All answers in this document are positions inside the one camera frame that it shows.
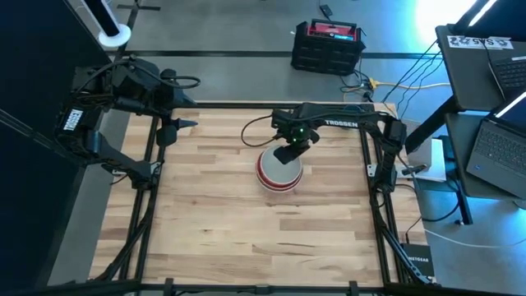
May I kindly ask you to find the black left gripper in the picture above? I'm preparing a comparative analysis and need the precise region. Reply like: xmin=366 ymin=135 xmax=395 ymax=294
xmin=135 ymin=67 xmax=200 ymax=130

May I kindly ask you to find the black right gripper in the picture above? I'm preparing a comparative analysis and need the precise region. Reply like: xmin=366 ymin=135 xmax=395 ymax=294
xmin=272 ymin=133 xmax=321 ymax=166

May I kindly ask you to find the red and white bowl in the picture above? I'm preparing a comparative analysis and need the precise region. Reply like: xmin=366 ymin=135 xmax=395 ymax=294
xmin=256 ymin=150 xmax=304 ymax=189

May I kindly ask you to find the small red bowl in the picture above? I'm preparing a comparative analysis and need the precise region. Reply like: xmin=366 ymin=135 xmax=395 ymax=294
xmin=261 ymin=172 xmax=300 ymax=193

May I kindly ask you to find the red and black power station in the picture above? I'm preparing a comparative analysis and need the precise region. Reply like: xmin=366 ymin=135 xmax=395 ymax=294
xmin=290 ymin=17 xmax=367 ymax=77

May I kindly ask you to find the black pole with white base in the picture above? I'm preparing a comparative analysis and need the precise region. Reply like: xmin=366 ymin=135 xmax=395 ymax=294
xmin=83 ymin=0 xmax=132 ymax=49

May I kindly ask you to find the grey box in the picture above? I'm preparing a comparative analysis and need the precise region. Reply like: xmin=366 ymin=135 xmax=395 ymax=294
xmin=404 ymin=136 xmax=448 ymax=183

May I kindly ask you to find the black partition panel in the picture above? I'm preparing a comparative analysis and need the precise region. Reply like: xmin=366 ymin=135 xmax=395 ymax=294
xmin=0 ymin=0 xmax=114 ymax=296

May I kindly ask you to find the black desk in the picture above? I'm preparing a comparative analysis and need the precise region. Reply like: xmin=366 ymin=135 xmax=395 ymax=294
xmin=404 ymin=95 xmax=526 ymax=226
xmin=435 ymin=23 xmax=526 ymax=113

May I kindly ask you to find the open grey laptop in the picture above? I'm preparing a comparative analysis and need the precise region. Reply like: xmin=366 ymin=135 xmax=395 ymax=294
xmin=465 ymin=90 xmax=526 ymax=201

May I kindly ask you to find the white printed label sheet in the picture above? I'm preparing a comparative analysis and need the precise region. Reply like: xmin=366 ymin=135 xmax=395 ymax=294
xmin=446 ymin=35 xmax=515 ymax=51

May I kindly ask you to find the black keyboard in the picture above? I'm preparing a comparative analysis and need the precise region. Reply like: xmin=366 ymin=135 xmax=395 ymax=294
xmin=487 ymin=55 xmax=526 ymax=92

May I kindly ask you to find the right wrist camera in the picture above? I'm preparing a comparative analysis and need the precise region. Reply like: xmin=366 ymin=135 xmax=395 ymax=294
xmin=285 ymin=121 xmax=315 ymax=139

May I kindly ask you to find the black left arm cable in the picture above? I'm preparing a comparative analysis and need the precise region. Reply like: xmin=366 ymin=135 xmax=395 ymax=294
xmin=159 ymin=68 xmax=202 ymax=90

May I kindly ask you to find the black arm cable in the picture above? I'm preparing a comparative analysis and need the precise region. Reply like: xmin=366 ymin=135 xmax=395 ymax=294
xmin=159 ymin=68 xmax=202 ymax=90
xmin=239 ymin=114 xmax=285 ymax=149

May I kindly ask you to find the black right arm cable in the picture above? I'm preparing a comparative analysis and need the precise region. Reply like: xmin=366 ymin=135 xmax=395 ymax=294
xmin=239 ymin=114 xmax=285 ymax=149

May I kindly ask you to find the black floor cable bundle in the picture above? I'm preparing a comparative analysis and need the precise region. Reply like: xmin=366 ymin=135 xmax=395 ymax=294
xmin=339 ymin=39 xmax=445 ymax=120

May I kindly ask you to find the black aluminium table frame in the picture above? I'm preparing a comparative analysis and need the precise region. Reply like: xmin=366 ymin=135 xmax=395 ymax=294
xmin=90 ymin=100 xmax=439 ymax=296

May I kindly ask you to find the yellow extension cable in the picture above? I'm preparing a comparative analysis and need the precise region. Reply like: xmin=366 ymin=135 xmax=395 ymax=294
xmin=368 ymin=78 xmax=452 ymax=91

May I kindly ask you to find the black Netgear network switch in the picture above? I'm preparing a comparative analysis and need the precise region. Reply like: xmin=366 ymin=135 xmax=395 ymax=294
xmin=399 ymin=242 xmax=436 ymax=279

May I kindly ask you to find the white floor cable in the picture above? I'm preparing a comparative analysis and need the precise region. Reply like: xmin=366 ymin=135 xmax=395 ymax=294
xmin=422 ymin=227 xmax=526 ymax=250

